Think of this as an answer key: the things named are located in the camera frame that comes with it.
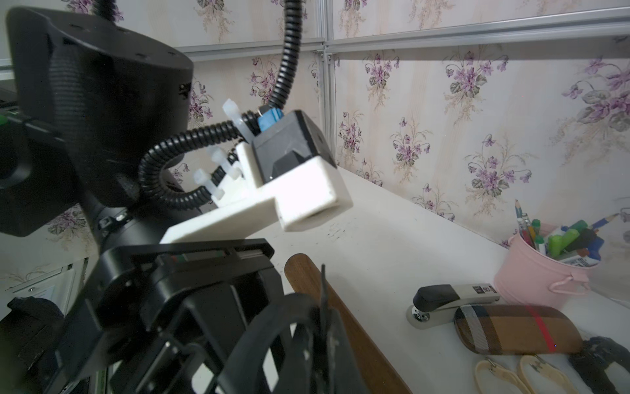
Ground black analog watch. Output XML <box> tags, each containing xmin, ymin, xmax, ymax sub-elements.
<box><xmin>218</xmin><ymin>293</ymin><xmax>335</xmax><ymax>393</ymax></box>

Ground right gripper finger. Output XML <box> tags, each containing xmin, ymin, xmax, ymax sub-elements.
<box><xmin>285</xmin><ymin>263</ymin><xmax>369</xmax><ymax>393</ymax></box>

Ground black and beige stapler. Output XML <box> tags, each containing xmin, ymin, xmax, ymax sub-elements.
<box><xmin>406</xmin><ymin>283</ymin><xmax>500</xmax><ymax>329</ymax></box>

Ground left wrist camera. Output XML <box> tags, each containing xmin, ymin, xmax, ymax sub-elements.
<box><xmin>161</xmin><ymin>111</ymin><xmax>353</xmax><ymax>244</ymax></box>

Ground wooden watch stand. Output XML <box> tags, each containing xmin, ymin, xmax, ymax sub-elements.
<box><xmin>284</xmin><ymin>254</ymin><xmax>411</xmax><ymax>393</ymax></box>

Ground beige watch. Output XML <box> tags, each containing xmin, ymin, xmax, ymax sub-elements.
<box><xmin>473</xmin><ymin>359</ymin><xmax>530</xmax><ymax>393</ymax></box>
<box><xmin>517</xmin><ymin>355</ymin><xmax>578</xmax><ymax>393</ymax></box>

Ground pens in bucket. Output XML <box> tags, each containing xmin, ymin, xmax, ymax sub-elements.
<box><xmin>508</xmin><ymin>200</ymin><xmax>622</xmax><ymax>268</ymax></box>

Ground pink pen bucket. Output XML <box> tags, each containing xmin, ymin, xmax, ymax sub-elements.
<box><xmin>493</xmin><ymin>235</ymin><xmax>596</xmax><ymax>310</ymax></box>

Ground black sport watch near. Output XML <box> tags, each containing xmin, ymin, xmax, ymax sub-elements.
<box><xmin>569</xmin><ymin>337</ymin><xmax>629</xmax><ymax>393</ymax></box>

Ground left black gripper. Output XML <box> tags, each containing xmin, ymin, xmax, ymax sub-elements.
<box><xmin>1</xmin><ymin>239</ymin><xmax>284</xmax><ymax>393</ymax></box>

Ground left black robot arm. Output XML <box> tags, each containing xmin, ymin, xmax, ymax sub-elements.
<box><xmin>1</xmin><ymin>1</ymin><xmax>318</xmax><ymax>393</ymax></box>

